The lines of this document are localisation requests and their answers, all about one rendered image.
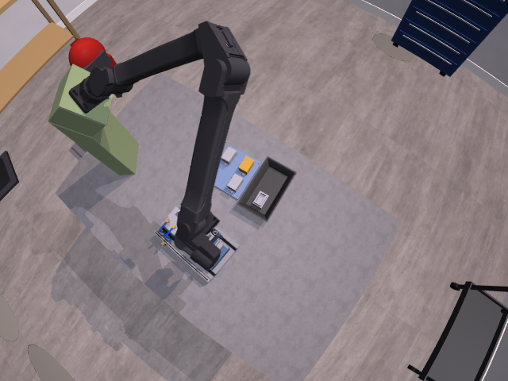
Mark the orange block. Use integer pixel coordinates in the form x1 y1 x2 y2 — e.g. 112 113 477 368
239 156 255 175

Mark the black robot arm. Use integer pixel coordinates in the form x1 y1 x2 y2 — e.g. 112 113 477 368
68 21 251 271

